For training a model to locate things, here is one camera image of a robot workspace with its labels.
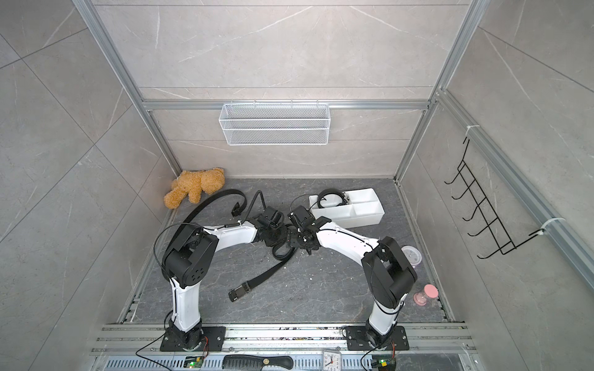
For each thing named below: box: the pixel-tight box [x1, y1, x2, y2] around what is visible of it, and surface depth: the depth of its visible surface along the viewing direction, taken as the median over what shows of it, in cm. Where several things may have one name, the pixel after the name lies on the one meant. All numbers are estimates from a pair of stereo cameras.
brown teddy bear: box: [163, 166, 226, 209], surface depth 109 cm
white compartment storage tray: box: [308, 187, 386, 229], surface depth 105 cm
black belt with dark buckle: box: [180, 189, 248, 227], surface depth 109 cm
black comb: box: [221, 354, 294, 371], surface depth 71 cm
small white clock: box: [322, 349, 342, 371], surface depth 70 cm
